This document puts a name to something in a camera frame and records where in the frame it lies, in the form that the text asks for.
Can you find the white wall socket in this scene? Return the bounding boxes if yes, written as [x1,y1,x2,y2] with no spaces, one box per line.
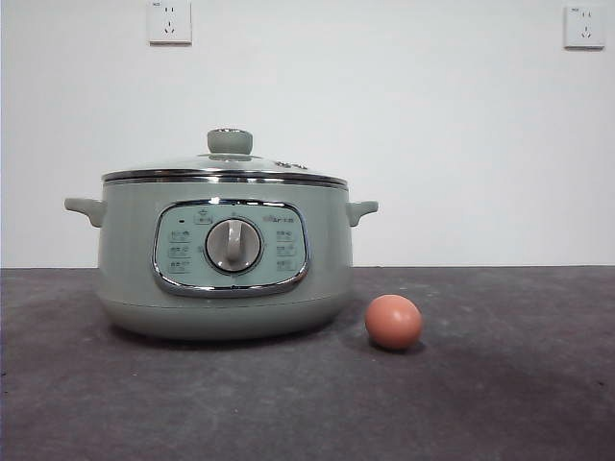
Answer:
[148,0,193,47]
[563,5,606,51]

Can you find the brown egg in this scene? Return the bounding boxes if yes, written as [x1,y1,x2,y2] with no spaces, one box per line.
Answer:
[364,294,424,351]

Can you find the pale green electric pot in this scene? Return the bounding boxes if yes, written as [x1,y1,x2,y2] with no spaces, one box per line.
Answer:
[63,178,380,342]

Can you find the glass lid with green knob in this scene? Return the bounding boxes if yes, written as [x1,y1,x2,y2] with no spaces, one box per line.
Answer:
[101,128,348,186]

